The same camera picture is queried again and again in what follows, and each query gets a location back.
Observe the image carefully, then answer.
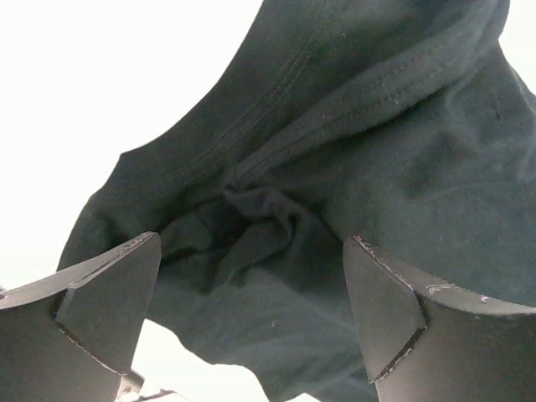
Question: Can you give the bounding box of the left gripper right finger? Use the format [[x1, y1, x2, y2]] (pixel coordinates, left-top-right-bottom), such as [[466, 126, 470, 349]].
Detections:
[[343, 236, 535, 402]]

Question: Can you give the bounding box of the black t-shirt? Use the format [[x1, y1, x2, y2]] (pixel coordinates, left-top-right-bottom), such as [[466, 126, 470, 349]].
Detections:
[[59, 1, 535, 401]]

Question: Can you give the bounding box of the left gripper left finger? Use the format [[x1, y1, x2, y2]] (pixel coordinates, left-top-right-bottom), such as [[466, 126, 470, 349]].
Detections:
[[1, 232, 162, 402]]

